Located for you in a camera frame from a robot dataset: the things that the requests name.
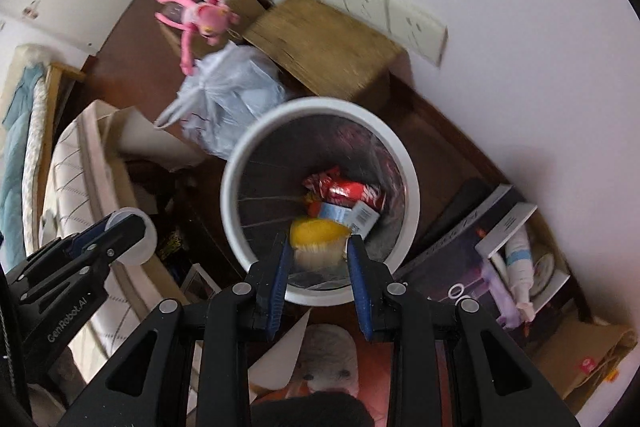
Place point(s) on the white booklet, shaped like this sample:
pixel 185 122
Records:
pixel 505 227

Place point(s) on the wooden bed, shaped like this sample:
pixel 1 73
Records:
pixel 57 87

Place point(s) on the white paper sheet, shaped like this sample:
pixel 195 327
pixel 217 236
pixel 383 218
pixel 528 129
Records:
pixel 277 357

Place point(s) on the torn red wrapper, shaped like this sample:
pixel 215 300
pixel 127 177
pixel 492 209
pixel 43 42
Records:
pixel 320 179

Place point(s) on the black book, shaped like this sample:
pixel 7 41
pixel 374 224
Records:
pixel 450 257

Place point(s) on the blue and orange milk carton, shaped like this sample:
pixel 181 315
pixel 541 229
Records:
pixel 350 217

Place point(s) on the white tube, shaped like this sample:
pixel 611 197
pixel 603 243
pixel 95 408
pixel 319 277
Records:
pixel 517 267

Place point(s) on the pink plush toy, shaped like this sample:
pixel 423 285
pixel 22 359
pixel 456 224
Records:
pixel 197 14

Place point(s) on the gold cigarette box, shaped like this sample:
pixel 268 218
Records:
pixel 317 237

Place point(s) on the brown cardboard box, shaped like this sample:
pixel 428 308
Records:
pixel 250 4
pixel 320 47

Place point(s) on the red soda can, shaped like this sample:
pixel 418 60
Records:
pixel 355 194

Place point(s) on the grey checkered bed sheet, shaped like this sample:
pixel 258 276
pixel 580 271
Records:
pixel 35 137

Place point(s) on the white trash bin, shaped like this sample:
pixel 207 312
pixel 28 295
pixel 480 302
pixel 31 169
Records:
pixel 240 157

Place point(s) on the light blue quilt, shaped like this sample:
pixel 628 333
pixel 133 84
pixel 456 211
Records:
pixel 15 167

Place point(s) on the translucent plastic bag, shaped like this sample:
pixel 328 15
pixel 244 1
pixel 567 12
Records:
pixel 225 102

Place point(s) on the brown paper bag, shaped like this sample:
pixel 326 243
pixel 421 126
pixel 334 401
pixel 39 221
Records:
pixel 580 357

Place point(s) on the white round container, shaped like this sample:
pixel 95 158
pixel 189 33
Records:
pixel 145 249

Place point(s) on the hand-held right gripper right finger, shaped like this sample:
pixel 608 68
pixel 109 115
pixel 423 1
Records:
pixel 360 287

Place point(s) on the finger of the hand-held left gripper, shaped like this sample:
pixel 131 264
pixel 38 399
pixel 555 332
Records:
pixel 92 232
pixel 115 239

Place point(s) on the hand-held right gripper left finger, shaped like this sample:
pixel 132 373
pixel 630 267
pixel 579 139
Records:
pixel 280 287

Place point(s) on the small white picture frame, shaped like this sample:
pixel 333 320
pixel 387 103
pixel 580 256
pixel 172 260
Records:
pixel 200 282

